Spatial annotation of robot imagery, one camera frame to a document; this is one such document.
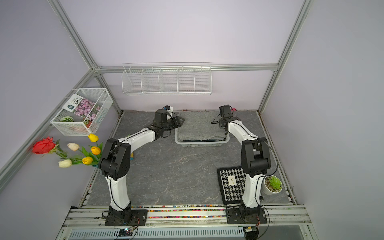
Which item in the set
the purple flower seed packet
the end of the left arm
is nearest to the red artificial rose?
the purple flower seed packet

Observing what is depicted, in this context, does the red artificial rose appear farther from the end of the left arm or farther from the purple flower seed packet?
the end of the left arm

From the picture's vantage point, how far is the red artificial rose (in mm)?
583

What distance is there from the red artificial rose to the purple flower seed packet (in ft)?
0.56

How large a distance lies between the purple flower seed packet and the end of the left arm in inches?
11.5

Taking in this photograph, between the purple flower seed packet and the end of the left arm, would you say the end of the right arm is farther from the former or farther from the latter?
the purple flower seed packet

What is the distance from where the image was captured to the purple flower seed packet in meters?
0.73

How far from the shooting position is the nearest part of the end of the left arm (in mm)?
749

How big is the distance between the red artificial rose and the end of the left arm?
368 millimetres
